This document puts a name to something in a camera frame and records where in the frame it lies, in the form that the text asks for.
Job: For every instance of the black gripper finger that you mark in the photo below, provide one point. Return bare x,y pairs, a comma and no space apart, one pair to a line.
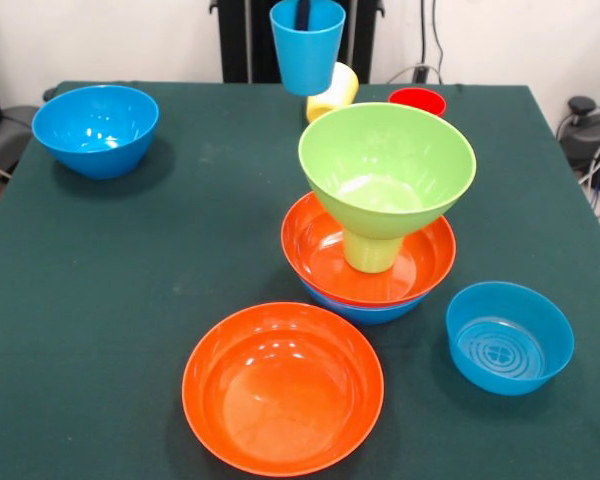
302,15

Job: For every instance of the light blue cup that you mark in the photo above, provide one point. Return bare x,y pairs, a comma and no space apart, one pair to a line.
307,60

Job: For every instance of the yellow cup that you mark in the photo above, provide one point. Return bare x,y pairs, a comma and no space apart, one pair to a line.
340,92

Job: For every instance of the green bowl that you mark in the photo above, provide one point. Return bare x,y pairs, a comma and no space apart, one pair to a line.
385,150

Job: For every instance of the large blue bowl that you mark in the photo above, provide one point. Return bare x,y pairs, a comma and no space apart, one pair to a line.
375,312
95,125

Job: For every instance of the orange bowl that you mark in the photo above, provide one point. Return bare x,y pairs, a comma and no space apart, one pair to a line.
320,250
280,400

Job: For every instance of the lime green cup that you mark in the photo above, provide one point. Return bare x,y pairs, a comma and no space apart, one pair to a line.
372,255

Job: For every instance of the small blue bowl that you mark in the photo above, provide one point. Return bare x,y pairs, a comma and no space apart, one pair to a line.
510,345

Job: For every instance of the red cup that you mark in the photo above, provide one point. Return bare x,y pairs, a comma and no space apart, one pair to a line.
420,100

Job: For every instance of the dark green tablecloth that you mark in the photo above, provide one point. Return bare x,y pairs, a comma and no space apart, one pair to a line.
130,250

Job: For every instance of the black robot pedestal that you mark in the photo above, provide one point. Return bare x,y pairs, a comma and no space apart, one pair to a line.
245,40

